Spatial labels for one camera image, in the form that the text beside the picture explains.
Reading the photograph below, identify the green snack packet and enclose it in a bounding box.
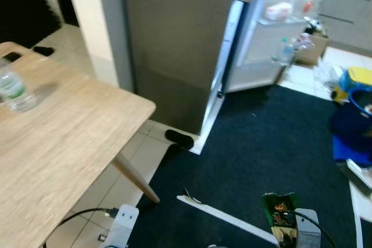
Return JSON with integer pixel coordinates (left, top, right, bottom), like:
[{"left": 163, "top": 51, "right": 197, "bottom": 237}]
[{"left": 261, "top": 192, "right": 301, "bottom": 248}]

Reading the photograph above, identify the white-lined fridge door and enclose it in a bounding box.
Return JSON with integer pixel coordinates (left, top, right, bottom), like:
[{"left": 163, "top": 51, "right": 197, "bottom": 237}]
[{"left": 223, "top": 0, "right": 327, "bottom": 95}]

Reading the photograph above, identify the grey fridge cabinet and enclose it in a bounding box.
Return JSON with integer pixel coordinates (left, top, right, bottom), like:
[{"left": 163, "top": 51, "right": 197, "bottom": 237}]
[{"left": 121, "top": 0, "right": 260, "bottom": 156}]

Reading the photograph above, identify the blue round bucket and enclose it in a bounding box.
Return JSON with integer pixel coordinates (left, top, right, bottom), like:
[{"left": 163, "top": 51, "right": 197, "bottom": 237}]
[{"left": 331, "top": 88, "right": 372, "bottom": 141}]

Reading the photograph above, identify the blue container yellow lid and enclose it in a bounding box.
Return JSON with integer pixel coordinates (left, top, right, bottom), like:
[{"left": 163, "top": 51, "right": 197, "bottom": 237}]
[{"left": 332, "top": 66, "right": 372, "bottom": 105}]

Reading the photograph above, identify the blue flat mat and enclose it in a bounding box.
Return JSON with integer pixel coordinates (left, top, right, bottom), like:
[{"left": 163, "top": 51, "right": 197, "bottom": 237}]
[{"left": 331, "top": 135, "right": 372, "bottom": 168}]

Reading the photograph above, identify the white plastic bag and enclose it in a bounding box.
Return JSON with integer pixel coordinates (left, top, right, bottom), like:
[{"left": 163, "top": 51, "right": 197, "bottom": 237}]
[{"left": 314, "top": 62, "right": 345, "bottom": 88}]

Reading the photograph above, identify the white black board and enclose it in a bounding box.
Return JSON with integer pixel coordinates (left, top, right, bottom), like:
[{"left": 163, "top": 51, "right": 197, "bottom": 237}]
[{"left": 345, "top": 158, "right": 372, "bottom": 195}]

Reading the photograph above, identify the brown cardboard box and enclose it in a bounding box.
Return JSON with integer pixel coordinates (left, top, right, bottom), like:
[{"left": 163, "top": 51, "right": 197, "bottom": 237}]
[{"left": 294, "top": 30, "right": 331, "bottom": 67}]

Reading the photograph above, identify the pink plastic packet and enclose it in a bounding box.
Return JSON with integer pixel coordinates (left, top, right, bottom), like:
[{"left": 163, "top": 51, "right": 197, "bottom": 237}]
[{"left": 292, "top": 32, "right": 316, "bottom": 52}]

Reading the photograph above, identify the green cap bottle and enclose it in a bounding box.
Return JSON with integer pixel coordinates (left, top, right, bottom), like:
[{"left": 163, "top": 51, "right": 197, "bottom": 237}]
[{"left": 272, "top": 38, "right": 295, "bottom": 67}]

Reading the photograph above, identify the clear door bin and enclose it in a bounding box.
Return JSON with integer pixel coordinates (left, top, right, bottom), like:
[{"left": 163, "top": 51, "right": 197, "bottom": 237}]
[{"left": 257, "top": 0, "right": 324, "bottom": 27}]

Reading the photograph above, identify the dark blue carpet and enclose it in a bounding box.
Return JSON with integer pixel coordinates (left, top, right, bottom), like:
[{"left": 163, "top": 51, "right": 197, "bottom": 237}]
[{"left": 125, "top": 84, "right": 372, "bottom": 248}]

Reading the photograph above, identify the orange label bottle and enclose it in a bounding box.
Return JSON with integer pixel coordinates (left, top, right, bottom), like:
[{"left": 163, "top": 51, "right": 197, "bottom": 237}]
[{"left": 302, "top": 0, "right": 319, "bottom": 17}]

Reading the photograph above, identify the red white plastic packet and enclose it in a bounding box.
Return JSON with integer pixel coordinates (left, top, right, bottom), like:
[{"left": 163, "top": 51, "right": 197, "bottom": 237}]
[{"left": 264, "top": 2, "right": 294, "bottom": 21}]

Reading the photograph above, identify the long white strip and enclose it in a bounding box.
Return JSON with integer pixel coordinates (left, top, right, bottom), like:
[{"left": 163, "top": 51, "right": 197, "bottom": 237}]
[{"left": 177, "top": 194, "right": 280, "bottom": 246}]

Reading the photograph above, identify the black oval slipper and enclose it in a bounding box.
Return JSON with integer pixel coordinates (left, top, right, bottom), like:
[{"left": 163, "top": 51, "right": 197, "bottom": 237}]
[
  {"left": 164, "top": 128, "right": 196, "bottom": 149},
  {"left": 31, "top": 45, "right": 56, "bottom": 57}
]

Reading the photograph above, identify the clear plastic water bottle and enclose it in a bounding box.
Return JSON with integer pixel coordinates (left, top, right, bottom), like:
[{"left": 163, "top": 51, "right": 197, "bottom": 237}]
[{"left": 0, "top": 56, "right": 38, "bottom": 114}]

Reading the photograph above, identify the black foam panel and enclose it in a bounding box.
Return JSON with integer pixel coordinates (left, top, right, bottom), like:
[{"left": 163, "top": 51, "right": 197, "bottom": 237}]
[{"left": 0, "top": 0, "right": 62, "bottom": 49}]

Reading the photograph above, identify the black flat phone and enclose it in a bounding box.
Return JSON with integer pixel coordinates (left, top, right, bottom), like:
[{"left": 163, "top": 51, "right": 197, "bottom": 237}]
[{"left": 2, "top": 52, "right": 23, "bottom": 63}]

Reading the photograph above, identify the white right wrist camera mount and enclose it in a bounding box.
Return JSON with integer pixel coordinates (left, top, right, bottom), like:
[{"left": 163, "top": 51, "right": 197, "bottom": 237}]
[{"left": 294, "top": 208, "right": 322, "bottom": 248}]

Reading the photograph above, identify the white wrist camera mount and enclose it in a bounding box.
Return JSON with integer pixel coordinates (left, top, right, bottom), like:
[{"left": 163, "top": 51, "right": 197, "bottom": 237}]
[
  {"left": 294, "top": 208, "right": 322, "bottom": 248},
  {"left": 103, "top": 204, "right": 141, "bottom": 248}
]

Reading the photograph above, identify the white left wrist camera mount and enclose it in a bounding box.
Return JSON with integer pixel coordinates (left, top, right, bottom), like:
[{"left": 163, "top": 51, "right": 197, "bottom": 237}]
[{"left": 103, "top": 204, "right": 141, "bottom": 248}]

